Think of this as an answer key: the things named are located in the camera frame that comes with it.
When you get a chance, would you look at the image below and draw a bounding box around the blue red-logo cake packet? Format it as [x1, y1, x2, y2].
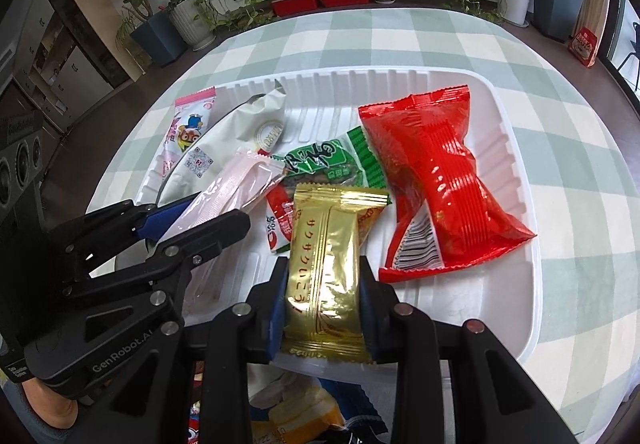
[320, 371, 388, 444]

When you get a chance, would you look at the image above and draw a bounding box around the green red-ended snack packet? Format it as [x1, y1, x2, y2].
[265, 126, 390, 253]

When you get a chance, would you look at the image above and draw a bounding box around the black sliding door frame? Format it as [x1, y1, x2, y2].
[600, 0, 640, 100]

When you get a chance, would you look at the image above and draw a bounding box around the person's left hand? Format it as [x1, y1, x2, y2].
[22, 371, 80, 431]

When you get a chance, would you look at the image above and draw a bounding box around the large red snack packet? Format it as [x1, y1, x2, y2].
[357, 85, 538, 284]

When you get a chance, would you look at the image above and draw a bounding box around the small plant white ribbed pot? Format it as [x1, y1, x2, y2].
[167, 0, 217, 51]

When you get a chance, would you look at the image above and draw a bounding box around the pink translucent packet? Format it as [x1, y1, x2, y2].
[180, 149, 287, 307]

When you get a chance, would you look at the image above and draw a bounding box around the gold wafer packet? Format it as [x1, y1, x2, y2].
[281, 183, 391, 365]

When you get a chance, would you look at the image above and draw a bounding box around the yellow snack packet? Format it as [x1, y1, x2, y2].
[250, 386, 347, 444]

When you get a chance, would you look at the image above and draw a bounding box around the beige curtain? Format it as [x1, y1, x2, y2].
[582, 0, 619, 56]

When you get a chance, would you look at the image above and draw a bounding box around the pink cartoon snack packet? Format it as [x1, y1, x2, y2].
[159, 88, 219, 182]

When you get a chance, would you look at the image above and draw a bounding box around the white plastic tray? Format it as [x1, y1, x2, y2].
[114, 68, 543, 387]

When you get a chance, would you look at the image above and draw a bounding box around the wooden wall cabinet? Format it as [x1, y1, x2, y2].
[0, 0, 133, 135]

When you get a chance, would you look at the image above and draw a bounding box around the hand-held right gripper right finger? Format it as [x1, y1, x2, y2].
[357, 258, 576, 444]

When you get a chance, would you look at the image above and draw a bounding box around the red gift bag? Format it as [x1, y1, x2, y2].
[567, 27, 598, 68]

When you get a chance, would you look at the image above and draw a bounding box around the white pouch packet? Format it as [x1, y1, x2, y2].
[157, 91, 289, 206]

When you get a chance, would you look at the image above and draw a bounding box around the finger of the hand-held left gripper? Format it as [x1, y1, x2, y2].
[60, 211, 252, 299]
[65, 201, 182, 256]

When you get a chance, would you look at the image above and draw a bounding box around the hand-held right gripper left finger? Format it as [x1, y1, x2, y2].
[75, 269, 291, 444]

